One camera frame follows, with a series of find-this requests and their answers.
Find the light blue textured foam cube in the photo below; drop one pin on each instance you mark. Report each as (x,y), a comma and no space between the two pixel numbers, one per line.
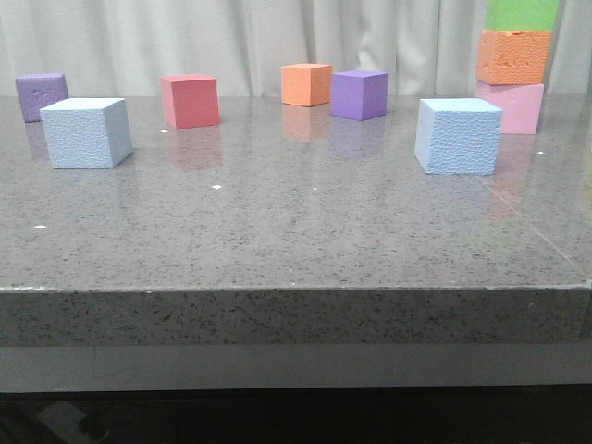
(457,136)

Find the small orange foam cube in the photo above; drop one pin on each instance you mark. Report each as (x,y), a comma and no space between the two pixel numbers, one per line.
(306,84)

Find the red foam cube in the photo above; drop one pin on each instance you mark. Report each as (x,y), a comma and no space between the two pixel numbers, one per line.
(190,100)

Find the pink foam cube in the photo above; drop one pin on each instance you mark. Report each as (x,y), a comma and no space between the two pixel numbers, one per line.
(520,104)

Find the white curtain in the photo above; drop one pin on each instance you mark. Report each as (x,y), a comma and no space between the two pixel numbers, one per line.
(122,48)

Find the large orange foam cube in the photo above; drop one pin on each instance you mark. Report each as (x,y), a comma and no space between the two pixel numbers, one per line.
(512,57)

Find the dented purple foam cube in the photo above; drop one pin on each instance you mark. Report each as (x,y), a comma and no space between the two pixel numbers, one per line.
(38,90)

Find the green foam cube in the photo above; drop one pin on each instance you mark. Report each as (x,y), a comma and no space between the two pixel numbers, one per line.
(521,15)

